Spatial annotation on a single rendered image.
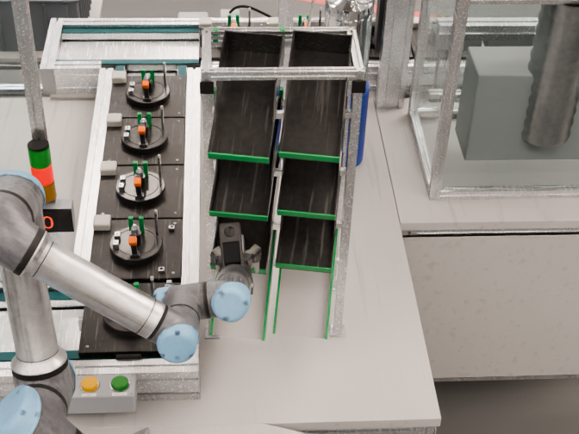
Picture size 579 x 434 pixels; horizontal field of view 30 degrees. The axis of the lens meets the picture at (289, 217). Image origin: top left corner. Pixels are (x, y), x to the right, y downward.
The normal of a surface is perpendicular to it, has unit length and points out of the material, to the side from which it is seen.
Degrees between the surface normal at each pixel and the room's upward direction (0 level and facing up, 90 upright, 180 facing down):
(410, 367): 0
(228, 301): 64
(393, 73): 90
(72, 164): 0
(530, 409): 0
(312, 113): 25
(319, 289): 45
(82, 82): 90
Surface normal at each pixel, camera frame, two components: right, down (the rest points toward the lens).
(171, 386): 0.06, 0.64
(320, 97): -0.02, -0.43
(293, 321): -0.06, -0.09
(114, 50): 0.03, -0.77
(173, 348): 0.03, 0.40
